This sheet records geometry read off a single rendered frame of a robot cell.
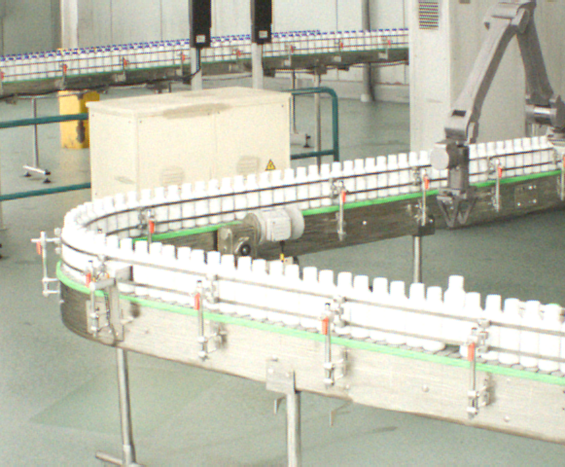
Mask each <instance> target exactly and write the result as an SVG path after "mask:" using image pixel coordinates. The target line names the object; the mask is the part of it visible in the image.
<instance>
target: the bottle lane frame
mask: <svg viewBox="0 0 565 467"><path fill-rule="evenodd" d="M119 306H120V307H121V308H122V311H123V319H127V320H130V322H127V323H124V324H123V331H124V340H123V341H119V340H115V342H116V341H117V342H116V344H115V345H113V344H114V343H115V342H114V343H113V341H114V339H110V338H106V339H107V345H108V346H109V345H110V344H112V343H113V344H112V345H113V346H112V347H116V348H120V349H124V350H129V352H134V353H139V354H143V355H147V356H152V357H156V358H161V359H165V360H169V362H174V363H179V364H184V365H188V366H192V367H197V368H201V369H206V370H210V371H214V372H215V373H220V374H224V375H229V376H233V377H242V378H246V379H251V380H255V381H259V382H264V383H265V364H266V363H268V362H269V361H270V360H272V361H277V362H281V363H287V364H291V367H292V368H293V370H294V371H295V389H297V391H301V392H305V393H310V394H314V395H320V396H324V397H328V398H333V399H338V400H342V401H346V402H350V403H355V404H360V405H363V404H364V405H369V406H373V407H378V408H382V409H386V410H391V411H395V412H400V413H408V414H413V415H417V416H422V417H426V418H430V419H434V420H443V421H448V422H452V423H457V424H461V425H466V426H470V427H474V428H478V429H481V428H482V429H487V430H491V431H495V432H500V433H504V434H509V435H513V436H521V437H525V438H530V439H534V440H537V441H542V442H546V443H548V442H551V443H555V444H558V445H563V446H565V378H564V377H553V376H551V375H543V374H538V372H535V373H533V372H528V371H525V369H523V370H520V371H519V370H514V369H512V368H504V367H499V365H497V366H493V365H488V364H486V363H478V362H476V390H478V391H480V389H482V388H483V375H485V376H489V388H488V387H487V388H486V389H485V390H484V392H488V393H489V404H488V403H487V404H486V405H485V406H484V407H481V408H480V409H479V413H478V414H477V416H475V418H474V419H468V414H467V408H468V406H469V399H470V398H469V397H468V393H469V390H470V361H467V360H462V359H460V358H458V359H452V358H448V356H447V357H441V356H437V354H434V355H431V354H426V353H423V352H415V351H411V350H404V349H399V348H398V347H397V348H395V347H390V346H388V345H378V344H375V343H368V342H364V341H352V339H351V340H348V339H342V338H341V337H338V338H337V337H332V352H331V362H334V363H336V362H338V361H339V360H341V359H340V350H341V349H342V350H345V360H343V361H342V362H341V363H340V364H343V365H346V376H343V377H342V378H341V379H339V380H337V381H336V385H334V386H332V389H326V385H325V384H324V380H325V378H326V371H325V370H324V364H325V335H320V334H318V333H309V332H306V331H298V330H296V329H288V328H285V327H277V325H274V324H265V323H264V322H256V321H252V320H244V319H242V318H240V319H239V318H233V317H232V316H231V317H228V316H224V315H222V314H221V315H218V314H212V313H209V312H207V311H203V334H204V336H205V337H207V338H208V337H210V336H213V335H214V334H213V324H218V335H216V336H215V337H214V338H212V339H210V340H209V342H208V344H207V347H208V351H211V349H213V348H214V339H218V340H219V348H220V349H219V348H217V350H215V351H214V352H212V353H210V354H209V357H208V358H207V359H205V362H200V358H198V357H197V353H198V351H199V345H198V342H197V338H198V318H197V310H196V309H192V308H184V307H182V306H175V305H165V304H164V303H163V304H160V303H157V302H156V301H148V300H146V299H138V298H137V297H136V298H133V297H129V296H122V295H120V294H119ZM340 364H338V365H336V368H335V378H337V377H339V376H341V374H340Z"/></svg>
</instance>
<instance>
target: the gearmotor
mask: <svg viewBox="0 0 565 467"><path fill-rule="evenodd" d="M303 230H304V220H303V216H302V214H301V212H300V211H299V210H298V209H296V208H295V207H286V208H278V209H268V210H261V211H258V212H250V213H248V214H247V215H245V217H244V218H243V222H242V223H237V224H231V225H224V226H221V227H220V228H218V253H220V259H222V256H224V255H232V256H233V258H234V267H235V268H236V267H237V266H238V262H237V261H238V258H241V257H250V258H251V265H253V261H254V260H258V245H262V244H268V243H273V242H279V245H281V254H280V259H281V262H282V263H283V245H285V241H286V240H291V239H297V238H300V237H301V236H302V233H303Z"/></svg>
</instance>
